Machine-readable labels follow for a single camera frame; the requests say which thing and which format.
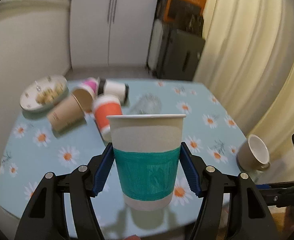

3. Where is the teal banded paper cup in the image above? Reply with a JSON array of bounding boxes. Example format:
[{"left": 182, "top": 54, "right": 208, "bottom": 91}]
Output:
[{"left": 107, "top": 114, "right": 186, "bottom": 211}]

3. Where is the brown kraft paper cup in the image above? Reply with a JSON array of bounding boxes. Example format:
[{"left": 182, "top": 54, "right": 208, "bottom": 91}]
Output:
[{"left": 47, "top": 86, "right": 95, "bottom": 132}]

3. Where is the orange banded paper cup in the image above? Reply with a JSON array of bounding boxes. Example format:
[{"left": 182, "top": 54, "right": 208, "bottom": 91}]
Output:
[{"left": 92, "top": 94, "right": 122, "bottom": 142}]

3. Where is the clear glass cup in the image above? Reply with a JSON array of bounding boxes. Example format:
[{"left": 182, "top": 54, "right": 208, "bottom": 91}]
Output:
[{"left": 127, "top": 93, "right": 162, "bottom": 115}]

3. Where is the black banded paper cup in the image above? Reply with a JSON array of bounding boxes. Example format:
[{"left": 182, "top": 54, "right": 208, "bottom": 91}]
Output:
[{"left": 97, "top": 77, "right": 129, "bottom": 105}]

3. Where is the pink banded paper cup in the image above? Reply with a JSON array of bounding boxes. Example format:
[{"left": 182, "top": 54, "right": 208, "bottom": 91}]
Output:
[{"left": 81, "top": 77, "right": 99, "bottom": 95}]

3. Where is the beige ceramic mug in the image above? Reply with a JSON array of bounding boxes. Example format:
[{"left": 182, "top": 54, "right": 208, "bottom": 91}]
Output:
[{"left": 237, "top": 134, "right": 270, "bottom": 172}]

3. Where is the daisy print blue tablecloth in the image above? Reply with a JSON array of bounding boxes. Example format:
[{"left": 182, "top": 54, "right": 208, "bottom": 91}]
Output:
[{"left": 0, "top": 79, "right": 245, "bottom": 239}]

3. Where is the white floral snack bowl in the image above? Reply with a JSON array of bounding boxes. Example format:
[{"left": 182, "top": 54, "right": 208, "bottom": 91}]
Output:
[{"left": 19, "top": 75, "right": 68, "bottom": 112}]

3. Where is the dark grey suitcase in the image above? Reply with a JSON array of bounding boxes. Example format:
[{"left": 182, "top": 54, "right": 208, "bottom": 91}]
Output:
[{"left": 156, "top": 29, "right": 205, "bottom": 81}]

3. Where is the cream curtain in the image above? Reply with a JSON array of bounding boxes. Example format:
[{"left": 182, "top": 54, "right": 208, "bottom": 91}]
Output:
[{"left": 193, "top": 0, "right": 294, "bottom": 156}]

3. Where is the white refrigerator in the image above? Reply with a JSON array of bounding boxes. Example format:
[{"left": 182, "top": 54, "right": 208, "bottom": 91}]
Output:
[{"left": 69, "top": 0, "right": 157, "bottom": 68}]

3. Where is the orange appliance cardboard box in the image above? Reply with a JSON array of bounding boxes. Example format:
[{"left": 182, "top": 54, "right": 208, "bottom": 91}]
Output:
[{"left": 159, "top": 0, "right": 207, "bottom": 23}]

